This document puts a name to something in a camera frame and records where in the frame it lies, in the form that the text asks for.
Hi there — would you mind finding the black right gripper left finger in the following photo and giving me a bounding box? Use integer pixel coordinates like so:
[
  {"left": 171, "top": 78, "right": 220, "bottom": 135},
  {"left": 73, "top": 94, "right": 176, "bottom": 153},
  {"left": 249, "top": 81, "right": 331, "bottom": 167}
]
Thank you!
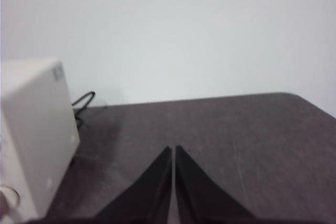
[{"left": 97, "top": 146, "right": 173, "bottom": 224}]

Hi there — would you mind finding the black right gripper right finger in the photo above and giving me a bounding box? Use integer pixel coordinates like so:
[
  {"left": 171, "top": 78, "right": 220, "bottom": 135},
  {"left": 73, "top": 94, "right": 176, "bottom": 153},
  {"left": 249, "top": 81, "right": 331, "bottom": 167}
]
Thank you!
[{"left": 175, "top": 145, "right": 253, "bottom": 224}]

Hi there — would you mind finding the black oven power cable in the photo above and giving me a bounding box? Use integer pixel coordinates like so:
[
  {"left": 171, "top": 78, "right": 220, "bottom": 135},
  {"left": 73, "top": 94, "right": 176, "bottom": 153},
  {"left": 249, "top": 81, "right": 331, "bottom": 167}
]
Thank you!
[{"left": 72, "top": 91, "right": 97, "bottom": 127}]

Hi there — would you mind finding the white Toshiba toaster oven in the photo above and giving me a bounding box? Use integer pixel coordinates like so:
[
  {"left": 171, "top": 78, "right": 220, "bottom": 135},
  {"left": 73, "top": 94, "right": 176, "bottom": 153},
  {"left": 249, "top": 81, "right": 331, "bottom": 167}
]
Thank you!
[{"left": 0, "top": 57, "right": 81, "bottom": 224}]

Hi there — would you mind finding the oven timer dial knob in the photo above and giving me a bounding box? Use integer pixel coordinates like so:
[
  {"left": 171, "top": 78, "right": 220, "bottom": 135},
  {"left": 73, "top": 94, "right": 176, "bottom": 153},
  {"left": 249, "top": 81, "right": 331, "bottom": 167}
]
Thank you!
[{"left": 0, "top": 186, "right": 21, "bottom": 211}]

